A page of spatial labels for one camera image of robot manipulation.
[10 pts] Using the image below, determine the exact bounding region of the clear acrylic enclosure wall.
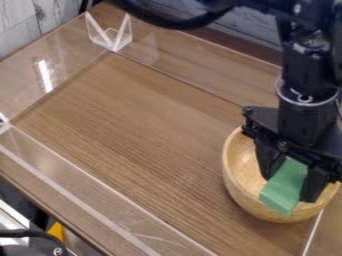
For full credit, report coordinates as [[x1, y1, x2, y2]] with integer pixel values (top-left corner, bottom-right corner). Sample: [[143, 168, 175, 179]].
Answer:
[[0, 9, 342, 256]]

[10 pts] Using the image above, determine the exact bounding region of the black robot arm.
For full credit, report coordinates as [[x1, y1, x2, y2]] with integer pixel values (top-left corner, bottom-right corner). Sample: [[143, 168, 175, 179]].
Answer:
[[199, 0, 342, 203]]

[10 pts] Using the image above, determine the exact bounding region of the brown wooden bowl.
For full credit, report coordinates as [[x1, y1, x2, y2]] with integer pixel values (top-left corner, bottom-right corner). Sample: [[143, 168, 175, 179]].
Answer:
[[222, 127, 341, 223]]

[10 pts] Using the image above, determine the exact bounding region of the clear acrylic corner bracket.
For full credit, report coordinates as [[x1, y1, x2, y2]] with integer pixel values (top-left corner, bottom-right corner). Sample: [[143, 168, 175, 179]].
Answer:
[[84, 13, 132, 52]]

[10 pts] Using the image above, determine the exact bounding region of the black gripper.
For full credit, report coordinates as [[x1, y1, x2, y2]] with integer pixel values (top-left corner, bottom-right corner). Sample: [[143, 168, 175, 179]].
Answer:
[[242, 98, 342, 203]]

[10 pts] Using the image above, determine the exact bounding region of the yellow label plate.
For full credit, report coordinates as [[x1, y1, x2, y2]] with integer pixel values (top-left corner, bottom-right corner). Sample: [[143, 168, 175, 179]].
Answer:
[[48, 222, 65, 242]]

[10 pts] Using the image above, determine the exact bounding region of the black cable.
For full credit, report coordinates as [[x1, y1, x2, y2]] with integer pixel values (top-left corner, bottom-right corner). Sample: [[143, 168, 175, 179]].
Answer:
[[0, 228, 59, 256]]

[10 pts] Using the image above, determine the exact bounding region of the green rectangular block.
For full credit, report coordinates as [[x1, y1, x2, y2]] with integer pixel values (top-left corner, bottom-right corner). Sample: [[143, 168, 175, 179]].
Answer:
[[259, 157, 307, 217]]

